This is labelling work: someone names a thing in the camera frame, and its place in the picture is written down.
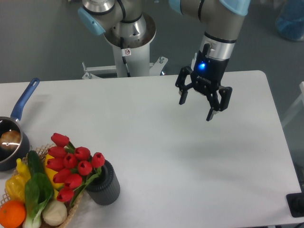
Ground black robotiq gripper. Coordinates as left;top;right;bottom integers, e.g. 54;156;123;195
175;51;233;121

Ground red tulip bouquet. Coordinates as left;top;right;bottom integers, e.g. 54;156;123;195
45;133;105;206

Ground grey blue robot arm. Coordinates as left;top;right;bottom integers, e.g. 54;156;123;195
78;0;250;120

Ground dark grey ribbed vase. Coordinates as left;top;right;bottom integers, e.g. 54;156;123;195
86;160;120;206

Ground blue translucent container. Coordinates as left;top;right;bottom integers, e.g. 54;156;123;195
275;0;304;41

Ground black device at edge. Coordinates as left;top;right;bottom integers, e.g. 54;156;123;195
286;192;304;218

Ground woven wicker basket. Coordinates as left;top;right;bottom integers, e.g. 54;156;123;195
0;144;83;228

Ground yellow corn cob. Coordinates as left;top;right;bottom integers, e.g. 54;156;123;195
53;189;59;200

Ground green cucumber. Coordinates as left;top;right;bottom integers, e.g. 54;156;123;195
27;150;45;176

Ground green bok choy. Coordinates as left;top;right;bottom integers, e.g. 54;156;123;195
22;173;54;228

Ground beige mushroom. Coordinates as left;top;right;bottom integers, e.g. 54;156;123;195
42;200;67;226

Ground brown bread bun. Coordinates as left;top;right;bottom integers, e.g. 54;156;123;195
0;130;21;151

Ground yellow bell pepper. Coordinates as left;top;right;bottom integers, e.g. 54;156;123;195
5;174;26;203

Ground orange fruit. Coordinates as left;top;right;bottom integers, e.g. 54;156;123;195
0;200;26;228

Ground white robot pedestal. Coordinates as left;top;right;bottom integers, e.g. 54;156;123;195
82;13;168;79

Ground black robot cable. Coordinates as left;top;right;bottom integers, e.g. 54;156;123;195
119;37;132;78

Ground white frame at right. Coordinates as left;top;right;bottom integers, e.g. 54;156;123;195
281;82;304;128

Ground blue handled saucepan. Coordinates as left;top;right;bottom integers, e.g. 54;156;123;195
0;78;40;171

